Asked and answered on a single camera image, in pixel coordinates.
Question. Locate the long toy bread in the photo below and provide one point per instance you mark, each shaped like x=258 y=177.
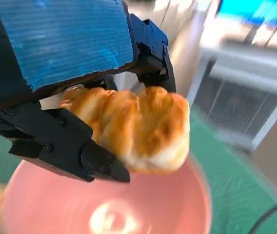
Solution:
x=141 y=126

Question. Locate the pink bowl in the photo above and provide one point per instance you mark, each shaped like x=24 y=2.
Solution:
x=80 y=200

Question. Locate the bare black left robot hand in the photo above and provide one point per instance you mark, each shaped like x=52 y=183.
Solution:
x=67 y=41

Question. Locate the green cutting mat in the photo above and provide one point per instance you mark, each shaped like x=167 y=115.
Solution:
x=238 y=182

